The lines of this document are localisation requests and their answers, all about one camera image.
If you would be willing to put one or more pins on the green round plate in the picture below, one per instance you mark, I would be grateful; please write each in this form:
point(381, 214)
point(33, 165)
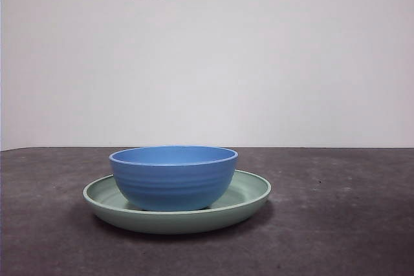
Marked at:
point(161, 223)

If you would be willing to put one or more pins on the blue ribbed bowl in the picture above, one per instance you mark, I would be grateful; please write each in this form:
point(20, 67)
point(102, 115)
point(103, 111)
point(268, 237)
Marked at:
point(171, 182)

